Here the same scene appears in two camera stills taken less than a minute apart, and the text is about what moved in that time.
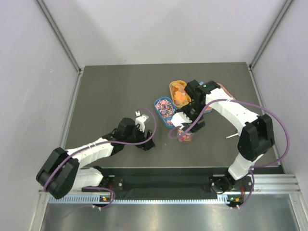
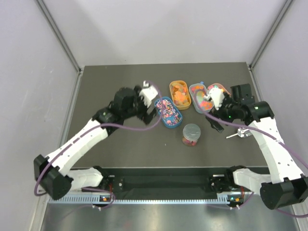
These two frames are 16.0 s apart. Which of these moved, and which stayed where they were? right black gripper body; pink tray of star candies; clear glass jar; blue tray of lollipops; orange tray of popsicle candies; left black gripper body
Moved: clear glass jar; right black gripper body; left black gripper body
Stayed: blue tray of lollipops; orange tray of popsicle candies; pink tray of star candies
